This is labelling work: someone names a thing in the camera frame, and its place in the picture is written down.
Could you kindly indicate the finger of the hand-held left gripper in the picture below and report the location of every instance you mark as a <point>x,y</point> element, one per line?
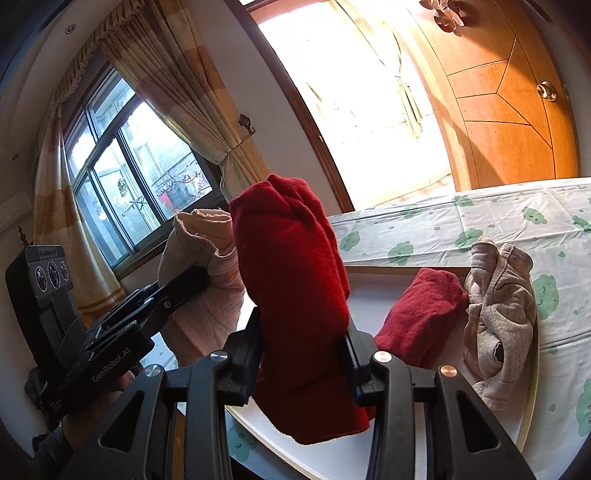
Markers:
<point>184,290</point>

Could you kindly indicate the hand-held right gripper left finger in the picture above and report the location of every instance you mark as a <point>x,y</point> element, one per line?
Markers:
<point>244,355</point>

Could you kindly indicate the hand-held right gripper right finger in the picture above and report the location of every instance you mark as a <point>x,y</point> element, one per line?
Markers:
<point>358,364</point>

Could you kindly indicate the peach pink underwear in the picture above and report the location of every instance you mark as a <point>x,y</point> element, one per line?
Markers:
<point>203,323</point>

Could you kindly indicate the white tray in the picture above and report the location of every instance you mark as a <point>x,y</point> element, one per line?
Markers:
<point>369,286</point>

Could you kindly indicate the dark red towel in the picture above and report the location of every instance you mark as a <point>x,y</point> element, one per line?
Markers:
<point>291,277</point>

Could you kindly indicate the beige dotted underwear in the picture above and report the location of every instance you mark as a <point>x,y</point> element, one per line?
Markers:
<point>503,323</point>

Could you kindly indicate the person's left hand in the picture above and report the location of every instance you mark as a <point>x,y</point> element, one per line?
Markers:
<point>81,427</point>

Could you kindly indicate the glass window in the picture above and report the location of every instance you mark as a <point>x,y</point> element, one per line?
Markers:
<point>138,184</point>

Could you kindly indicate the dark curtain tieback hook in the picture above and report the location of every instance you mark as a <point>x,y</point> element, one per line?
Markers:
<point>247,124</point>
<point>22,235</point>

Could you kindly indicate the yellow beige curtain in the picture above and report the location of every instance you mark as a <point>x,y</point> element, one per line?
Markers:
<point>55,207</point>
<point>184,92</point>

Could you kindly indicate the green printed bed sheet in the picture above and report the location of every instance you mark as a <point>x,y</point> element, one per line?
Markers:
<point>508,212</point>

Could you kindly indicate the recessed ceiling light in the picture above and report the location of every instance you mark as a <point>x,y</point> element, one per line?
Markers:
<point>71,28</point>

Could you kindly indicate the orange wooden door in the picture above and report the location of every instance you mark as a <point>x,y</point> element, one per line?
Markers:
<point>498,115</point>

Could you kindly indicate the round door knob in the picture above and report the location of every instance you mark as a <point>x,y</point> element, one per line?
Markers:
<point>546,91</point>

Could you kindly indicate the ceiling lamp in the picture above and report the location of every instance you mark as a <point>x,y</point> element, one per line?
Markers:
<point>443,16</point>

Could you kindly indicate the brown doorway frame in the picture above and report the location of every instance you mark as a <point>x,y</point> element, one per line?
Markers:
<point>304,120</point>

